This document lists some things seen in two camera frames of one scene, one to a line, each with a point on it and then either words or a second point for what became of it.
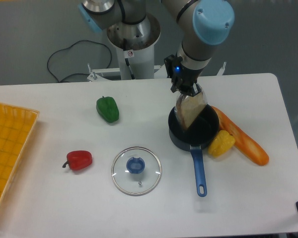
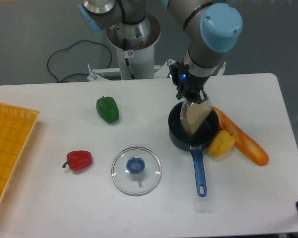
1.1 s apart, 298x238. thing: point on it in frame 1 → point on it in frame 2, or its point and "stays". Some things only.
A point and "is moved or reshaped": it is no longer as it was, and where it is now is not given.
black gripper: (181, 76) → (189, 85)
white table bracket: (221, 71) stays
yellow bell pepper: (221, 143) stays
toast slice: (188, 108) is moved or reshaped
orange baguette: (241, 143) stays
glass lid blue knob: (136, 171) stays
